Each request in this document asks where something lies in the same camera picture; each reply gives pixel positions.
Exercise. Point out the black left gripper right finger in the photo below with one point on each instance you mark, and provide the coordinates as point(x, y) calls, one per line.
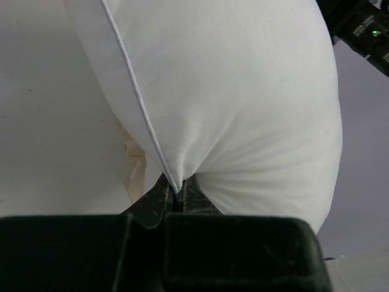
point(208, 251)

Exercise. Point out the white pillow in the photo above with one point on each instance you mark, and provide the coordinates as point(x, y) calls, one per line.
point(242, 95)

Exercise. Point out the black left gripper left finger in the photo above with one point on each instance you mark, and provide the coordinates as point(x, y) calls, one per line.
point(86, 252)

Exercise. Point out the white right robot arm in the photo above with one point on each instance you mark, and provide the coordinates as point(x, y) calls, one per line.
point(362, 25)

